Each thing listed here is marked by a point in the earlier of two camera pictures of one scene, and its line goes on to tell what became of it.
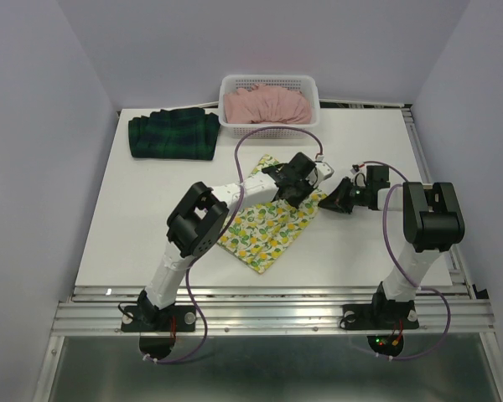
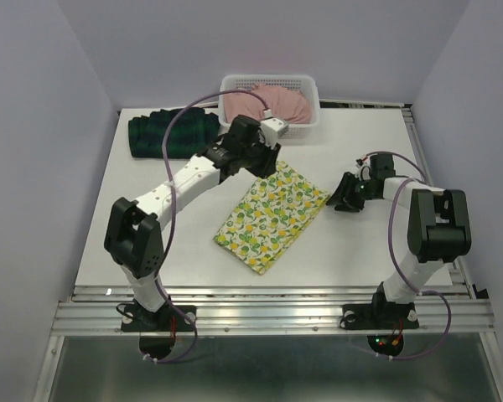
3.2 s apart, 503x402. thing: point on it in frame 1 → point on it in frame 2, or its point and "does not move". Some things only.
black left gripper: [310, 184] → [268, 167]
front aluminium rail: [270, 310] does not move
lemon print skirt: [260, 234] does not move
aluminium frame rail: [353, 104] does not move
